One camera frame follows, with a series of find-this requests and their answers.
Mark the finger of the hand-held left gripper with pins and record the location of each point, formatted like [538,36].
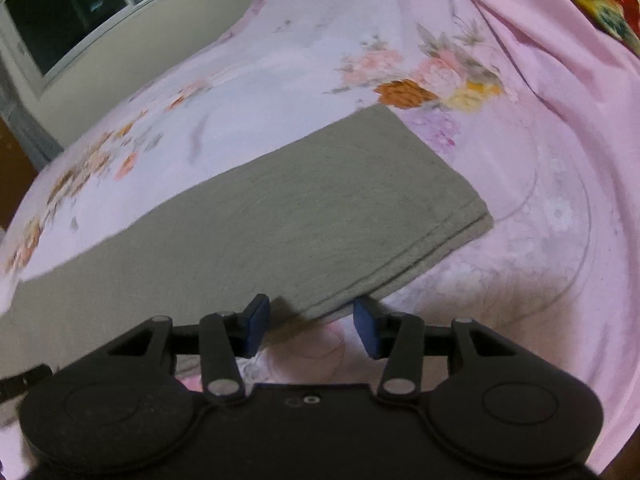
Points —
[25,379]

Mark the pink floral bed sheet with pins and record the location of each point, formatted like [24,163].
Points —
[525,220]

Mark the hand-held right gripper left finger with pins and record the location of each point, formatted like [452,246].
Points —
[256,327]

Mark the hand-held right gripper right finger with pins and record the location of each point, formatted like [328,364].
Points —
[366,329]

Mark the grey-green pants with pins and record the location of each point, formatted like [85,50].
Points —
[280,215]

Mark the window with white frame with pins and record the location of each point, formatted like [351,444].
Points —
[70,10]

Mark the colourful printed blanket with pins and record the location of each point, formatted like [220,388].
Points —
[602,2]

